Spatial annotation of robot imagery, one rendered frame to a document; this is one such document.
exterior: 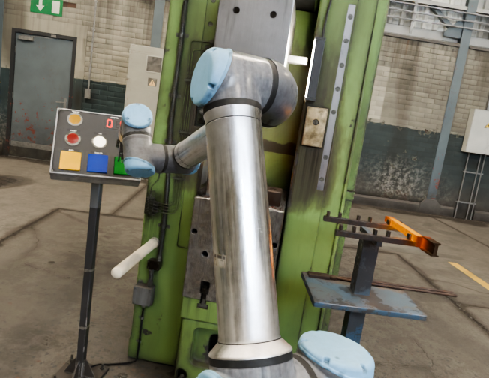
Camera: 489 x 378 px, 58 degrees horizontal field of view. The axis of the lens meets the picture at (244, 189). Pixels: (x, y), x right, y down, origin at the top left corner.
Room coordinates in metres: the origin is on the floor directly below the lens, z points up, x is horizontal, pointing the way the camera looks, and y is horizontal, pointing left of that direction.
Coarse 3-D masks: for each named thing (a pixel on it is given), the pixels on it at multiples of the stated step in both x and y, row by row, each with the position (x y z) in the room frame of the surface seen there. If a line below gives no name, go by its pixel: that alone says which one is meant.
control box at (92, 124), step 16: (64, 112) 1.78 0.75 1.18; (80, 112) 1.80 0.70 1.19; (96, 112) 1.83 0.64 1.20; (64, 128) 1.75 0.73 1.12; (80, 128) 1.77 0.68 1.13; (96, 128) 1.80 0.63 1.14; (112, 128) 1.82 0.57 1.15; (64, 144) 1.72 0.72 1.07; (80, 144) 1.74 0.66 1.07; (112, 144) 1.79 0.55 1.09; (112, 160) 1.76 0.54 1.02; (64, 176) 1.69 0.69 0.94; (80, 176) 1.70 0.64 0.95; (96, 176) 1.71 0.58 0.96; (112, 176) 1.73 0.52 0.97; (128, 176) 1.75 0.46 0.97
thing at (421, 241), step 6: (396, 222) 1.67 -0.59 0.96; (396, 228) 1.65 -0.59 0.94; (402, 228) 1.60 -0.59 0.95; (408, 228) 1.59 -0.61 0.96; (414, 234) 1.50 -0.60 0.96; (414, 240) 1.49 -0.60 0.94; (420, 240) 1.44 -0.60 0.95; (426, 240) 1.42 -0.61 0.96; (432, 240) 1.40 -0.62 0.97; (420, 246) 1.44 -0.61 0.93; (426, 246) 1.42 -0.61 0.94; (432, 246) 1.38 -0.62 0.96; (438, 246) 1.37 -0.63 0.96; (426, 252) 1.39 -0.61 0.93; (432, 252) 1.37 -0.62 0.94
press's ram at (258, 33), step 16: (224, 0) 1.89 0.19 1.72; (240, 0) 1.88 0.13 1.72; (256, 0) 1.88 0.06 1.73; (272, 0) 1.87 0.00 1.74; (288, 0) 1.86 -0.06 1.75; (224, 16) 1.89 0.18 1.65; (240, 16) 1.88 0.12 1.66; (256, 16) 1.87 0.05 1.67; (272, 16) 1.87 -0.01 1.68; (288, 16) 1.86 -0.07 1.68; (224, 32) 1.89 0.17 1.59; (240, 32) 1.88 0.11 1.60; (256, 32) 1.87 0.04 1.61; (272, 32) 1.87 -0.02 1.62; (288, 32) 1.86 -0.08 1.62; (224, 48) 1.89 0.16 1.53; (240, 48) 1.88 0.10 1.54; (256, 48) 1.87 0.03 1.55; (272, 48) 1.87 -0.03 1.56; (288, 48) 1.95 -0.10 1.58; (288, 64) 2.17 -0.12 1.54; (304, 64) 2.06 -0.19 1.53
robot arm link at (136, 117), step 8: (136, 104) 1.38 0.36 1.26; (128, 112) 1.36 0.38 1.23; (136, 112) 1.37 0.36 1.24; (144, 112) 1.38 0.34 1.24; (128, 120) 1.34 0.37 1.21; (136, 120) 1.35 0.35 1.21; (144, 120) 1.36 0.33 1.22; (120, 128) 1.42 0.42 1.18; (128, 128) 1.35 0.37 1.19; (136, 128) 1.35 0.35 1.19; (144, 128) 1.36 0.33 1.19
